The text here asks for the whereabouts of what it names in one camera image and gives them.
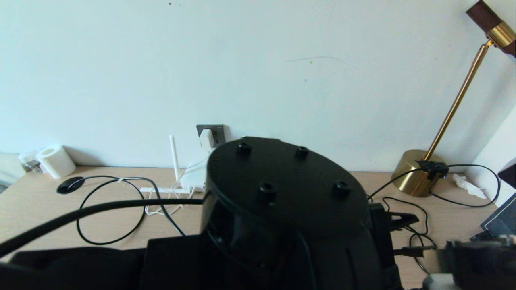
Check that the brass desk lamp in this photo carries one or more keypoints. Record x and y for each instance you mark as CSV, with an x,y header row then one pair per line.
x,y
415,177

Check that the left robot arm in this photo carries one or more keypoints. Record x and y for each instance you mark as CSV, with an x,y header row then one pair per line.
x,y
282,181

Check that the black plastic clip stand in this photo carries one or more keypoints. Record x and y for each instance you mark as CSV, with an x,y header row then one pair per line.
x,y
477,237

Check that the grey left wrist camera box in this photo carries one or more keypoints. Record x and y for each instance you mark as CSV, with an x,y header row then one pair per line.
x,y
441,282

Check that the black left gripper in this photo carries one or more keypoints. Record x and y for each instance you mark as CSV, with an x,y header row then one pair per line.
x,y
483,262

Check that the white router with antennas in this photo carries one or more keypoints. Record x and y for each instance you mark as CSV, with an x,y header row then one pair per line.
x,y
193,177

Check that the grey wall socket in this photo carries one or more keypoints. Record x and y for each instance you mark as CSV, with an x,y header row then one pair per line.
x,y
219,133

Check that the black round desk grommet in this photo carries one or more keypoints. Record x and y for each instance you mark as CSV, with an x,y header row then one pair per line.
x,y
70,185

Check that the black inline lamp switch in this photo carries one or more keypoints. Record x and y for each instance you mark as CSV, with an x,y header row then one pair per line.
x,y
432,169

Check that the dark teal printed box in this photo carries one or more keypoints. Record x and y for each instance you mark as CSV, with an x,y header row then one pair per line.
x,y
502,221

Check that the small clear plastic container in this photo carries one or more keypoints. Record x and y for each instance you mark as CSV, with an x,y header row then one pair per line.
x,y
29,160

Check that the crumpled white tissue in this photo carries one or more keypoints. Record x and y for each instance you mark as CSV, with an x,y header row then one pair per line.
x,y
467,187

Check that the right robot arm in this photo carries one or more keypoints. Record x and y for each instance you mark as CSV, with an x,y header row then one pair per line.
x,y
508,175

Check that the white toilet paper roll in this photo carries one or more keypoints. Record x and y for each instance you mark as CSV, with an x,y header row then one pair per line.
x,y
56,162

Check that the white power adapter block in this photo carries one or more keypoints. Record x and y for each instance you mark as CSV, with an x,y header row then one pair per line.
x,y
206,139

